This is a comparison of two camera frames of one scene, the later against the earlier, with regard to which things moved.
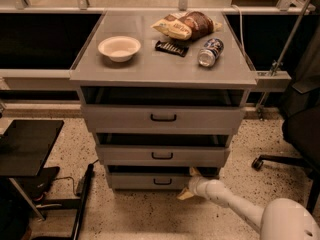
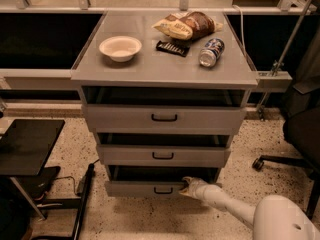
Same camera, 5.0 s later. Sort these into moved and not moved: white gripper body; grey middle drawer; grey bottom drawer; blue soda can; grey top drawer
Moved: grey bottom drawer
Not moved: grey top drawer; blue soda can; grey middle drawer; white gripper body
